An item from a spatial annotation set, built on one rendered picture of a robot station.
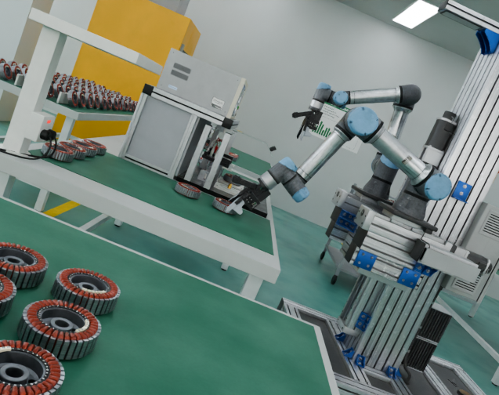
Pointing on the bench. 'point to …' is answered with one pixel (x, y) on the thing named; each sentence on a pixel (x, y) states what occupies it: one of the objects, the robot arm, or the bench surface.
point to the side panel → (157, 135)
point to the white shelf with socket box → (57, 29)
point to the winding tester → (201, 83)
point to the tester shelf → (189, 106)
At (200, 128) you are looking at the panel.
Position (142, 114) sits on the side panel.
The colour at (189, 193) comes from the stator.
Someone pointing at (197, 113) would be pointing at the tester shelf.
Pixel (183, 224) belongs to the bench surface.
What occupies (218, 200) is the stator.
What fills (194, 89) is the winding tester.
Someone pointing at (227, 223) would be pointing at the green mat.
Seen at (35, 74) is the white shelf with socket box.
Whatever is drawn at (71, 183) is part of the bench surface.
